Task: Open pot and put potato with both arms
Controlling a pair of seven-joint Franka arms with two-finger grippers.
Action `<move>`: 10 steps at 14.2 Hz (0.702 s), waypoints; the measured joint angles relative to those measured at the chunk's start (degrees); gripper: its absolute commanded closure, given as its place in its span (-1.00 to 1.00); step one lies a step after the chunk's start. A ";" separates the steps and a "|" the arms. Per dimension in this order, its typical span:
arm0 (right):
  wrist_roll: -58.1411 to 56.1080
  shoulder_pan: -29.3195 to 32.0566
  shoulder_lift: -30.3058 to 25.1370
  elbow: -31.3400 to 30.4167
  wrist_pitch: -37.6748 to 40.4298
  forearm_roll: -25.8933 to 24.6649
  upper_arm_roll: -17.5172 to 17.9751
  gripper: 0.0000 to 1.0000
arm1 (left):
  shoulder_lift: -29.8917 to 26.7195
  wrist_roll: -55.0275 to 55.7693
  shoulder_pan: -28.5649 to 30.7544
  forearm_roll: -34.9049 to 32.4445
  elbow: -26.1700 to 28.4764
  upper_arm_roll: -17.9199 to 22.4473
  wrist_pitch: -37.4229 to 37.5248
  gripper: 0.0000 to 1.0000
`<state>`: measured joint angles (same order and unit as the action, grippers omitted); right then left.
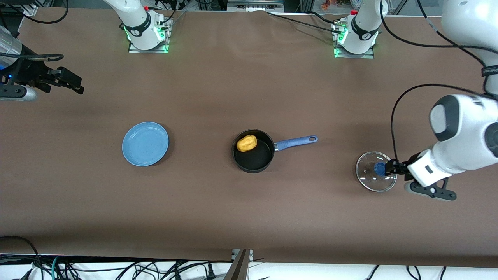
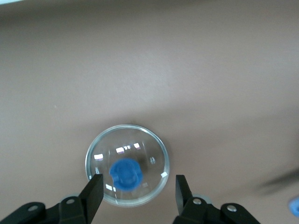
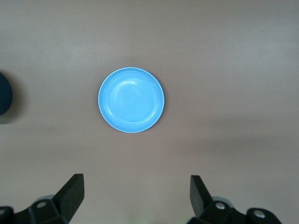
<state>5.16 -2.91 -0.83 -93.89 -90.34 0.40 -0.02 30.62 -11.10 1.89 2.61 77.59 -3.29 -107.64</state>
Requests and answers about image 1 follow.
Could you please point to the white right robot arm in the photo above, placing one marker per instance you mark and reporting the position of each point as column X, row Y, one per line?
column 134, row 19

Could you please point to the black power plug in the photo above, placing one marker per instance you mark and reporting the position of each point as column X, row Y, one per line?
column 210, row 272

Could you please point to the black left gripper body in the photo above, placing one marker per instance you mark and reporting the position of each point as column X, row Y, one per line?
column 399, row 167

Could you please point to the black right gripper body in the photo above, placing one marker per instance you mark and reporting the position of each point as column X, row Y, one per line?
column 34, row 72

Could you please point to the orange colourful background object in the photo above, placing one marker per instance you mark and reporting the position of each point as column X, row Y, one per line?
column 328, row 4

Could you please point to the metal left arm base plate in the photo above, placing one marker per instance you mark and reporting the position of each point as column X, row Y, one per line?
column 367, row 55

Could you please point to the brown table cover sheet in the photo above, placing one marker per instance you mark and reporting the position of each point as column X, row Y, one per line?
column 249, row 214

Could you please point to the yellow potato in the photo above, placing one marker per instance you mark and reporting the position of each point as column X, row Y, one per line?
column 246, row 143

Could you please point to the blue round plate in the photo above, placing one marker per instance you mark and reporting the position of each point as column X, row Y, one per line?
column 146, row 144

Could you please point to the glass lid with blue knob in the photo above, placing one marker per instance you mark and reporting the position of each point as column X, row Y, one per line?
column 369, row 179

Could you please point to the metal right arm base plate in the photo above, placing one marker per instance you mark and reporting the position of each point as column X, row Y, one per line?
column 155, row 51

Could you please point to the grey power strip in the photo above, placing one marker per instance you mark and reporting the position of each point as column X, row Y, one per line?
column 255, row 6

